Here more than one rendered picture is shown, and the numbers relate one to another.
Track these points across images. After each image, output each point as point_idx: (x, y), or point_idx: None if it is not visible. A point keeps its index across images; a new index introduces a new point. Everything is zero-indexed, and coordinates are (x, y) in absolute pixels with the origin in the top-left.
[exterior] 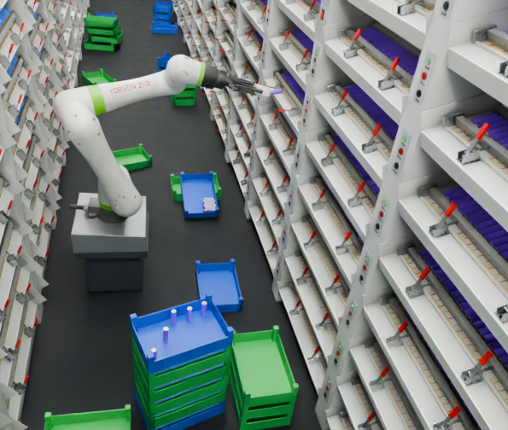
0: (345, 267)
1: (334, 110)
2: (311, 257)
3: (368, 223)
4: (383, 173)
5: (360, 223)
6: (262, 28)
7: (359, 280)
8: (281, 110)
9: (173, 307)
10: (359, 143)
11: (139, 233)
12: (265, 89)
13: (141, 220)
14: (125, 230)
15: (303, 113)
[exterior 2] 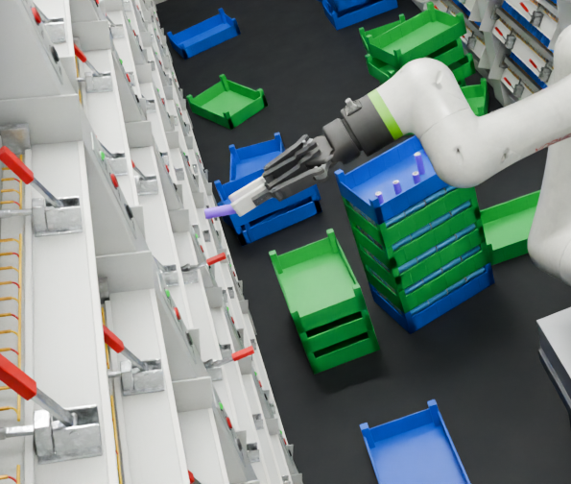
0: (178, 162)
1: (131, 71)
2: (219, 285)
3: (146, 64)
4: (119, 1)
5: (151, 92)
6: (213, 447)
7: (171, 124)
8: (215, 256)
9: (418, 182)
10: (122, 43)
11: (550, 322)
12: (243, 188)
13: (564, 350)
14: None
15: (172, 187)
